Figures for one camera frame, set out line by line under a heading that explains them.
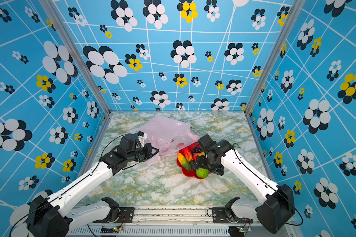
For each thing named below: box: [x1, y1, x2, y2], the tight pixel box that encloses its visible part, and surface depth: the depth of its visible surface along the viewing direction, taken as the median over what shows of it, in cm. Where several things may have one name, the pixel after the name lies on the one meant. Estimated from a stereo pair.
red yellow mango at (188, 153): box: [183, 147, 193, 162], surface depth 93 cm
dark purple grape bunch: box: [191, 145, 204, 156], surface depth 93 cm
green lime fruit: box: [195, 167, 210, 179], surface depth 81 cm
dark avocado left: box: [189, 159, 198, 172], surface depth 87 cm
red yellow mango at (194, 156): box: [192, 152, 206, 161], surface depth 91 cm
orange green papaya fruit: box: [177, 152, 192, 172], surface depth 88 cm
